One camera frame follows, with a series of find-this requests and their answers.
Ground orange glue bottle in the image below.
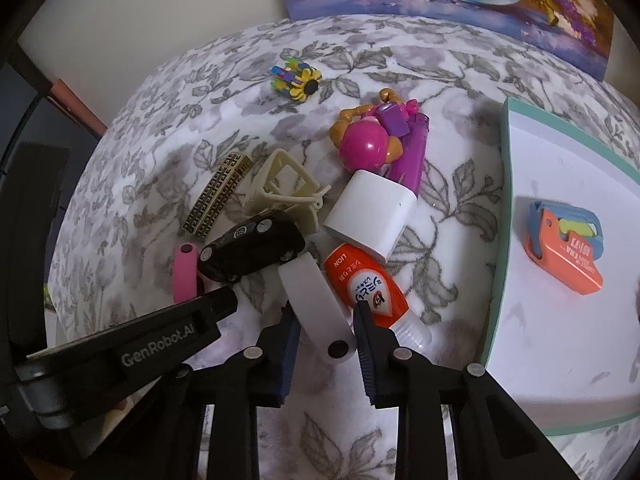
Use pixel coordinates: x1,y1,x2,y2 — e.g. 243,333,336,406
322,242,433,351

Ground pink helmet toy figure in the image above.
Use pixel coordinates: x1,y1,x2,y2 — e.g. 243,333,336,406
330,88,418,171

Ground black toy car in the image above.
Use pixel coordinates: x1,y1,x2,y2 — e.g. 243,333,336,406
197,210,306,283

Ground white wristband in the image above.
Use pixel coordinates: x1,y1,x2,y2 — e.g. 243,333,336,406
277,254,357,366

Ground white charger adapter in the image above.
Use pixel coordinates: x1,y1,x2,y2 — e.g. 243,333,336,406
324,170,418,264

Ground gold black patterned clip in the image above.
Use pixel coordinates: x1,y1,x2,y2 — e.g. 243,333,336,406
181,151,252,237

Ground white tray with green rim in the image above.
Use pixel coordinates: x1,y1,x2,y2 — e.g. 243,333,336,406
479,97,640,436

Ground dark side cabinet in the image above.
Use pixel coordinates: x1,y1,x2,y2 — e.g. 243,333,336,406
0,42,108,356

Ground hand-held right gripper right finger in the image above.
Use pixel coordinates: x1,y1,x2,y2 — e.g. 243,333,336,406
352,302,571,480

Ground grey floral blanket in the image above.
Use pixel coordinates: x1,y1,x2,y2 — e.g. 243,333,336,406
47,12,640,480

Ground pink wristband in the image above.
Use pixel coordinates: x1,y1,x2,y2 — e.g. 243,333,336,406
172,242,221,306

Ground purple lighter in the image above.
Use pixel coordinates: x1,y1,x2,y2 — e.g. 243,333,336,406
382,112,431,196

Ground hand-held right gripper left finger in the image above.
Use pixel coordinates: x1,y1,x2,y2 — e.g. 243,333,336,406
150,302,303,480

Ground flower painting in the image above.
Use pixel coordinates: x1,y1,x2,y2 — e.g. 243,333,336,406
270,0,615,82

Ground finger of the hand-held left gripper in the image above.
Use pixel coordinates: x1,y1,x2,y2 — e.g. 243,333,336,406
192,287,239,333

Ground beige hair claw clip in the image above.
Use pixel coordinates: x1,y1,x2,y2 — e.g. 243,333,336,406
242,149,332,235

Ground colourful flower block toy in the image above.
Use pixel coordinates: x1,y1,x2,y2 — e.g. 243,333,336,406
270,57,322,101

